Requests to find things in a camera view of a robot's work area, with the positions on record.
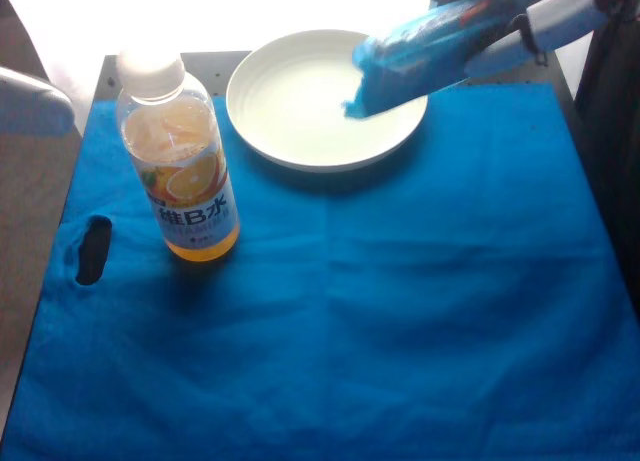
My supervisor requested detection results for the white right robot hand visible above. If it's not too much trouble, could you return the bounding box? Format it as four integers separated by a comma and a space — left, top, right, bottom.
432, 0, 609, 80

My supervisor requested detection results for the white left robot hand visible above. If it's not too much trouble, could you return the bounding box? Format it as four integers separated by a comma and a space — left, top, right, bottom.
0, 65, 76, 138

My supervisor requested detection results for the blue snack packet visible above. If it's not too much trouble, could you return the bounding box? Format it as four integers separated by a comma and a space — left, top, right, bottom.
342, 0, 534, 118

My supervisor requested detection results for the orange juice bottle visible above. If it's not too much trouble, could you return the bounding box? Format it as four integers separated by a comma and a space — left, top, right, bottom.
115, 48, 241, 262

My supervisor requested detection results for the white round plate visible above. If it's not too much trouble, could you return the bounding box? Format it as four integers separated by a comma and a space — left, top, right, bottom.
225, 29, 430, 173

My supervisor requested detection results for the dark curtain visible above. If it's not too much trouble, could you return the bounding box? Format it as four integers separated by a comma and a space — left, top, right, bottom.
572, 10, 640, 305

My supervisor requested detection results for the blue cloth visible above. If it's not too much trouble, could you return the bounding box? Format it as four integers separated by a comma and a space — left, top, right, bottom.
0, 83, 640, 461

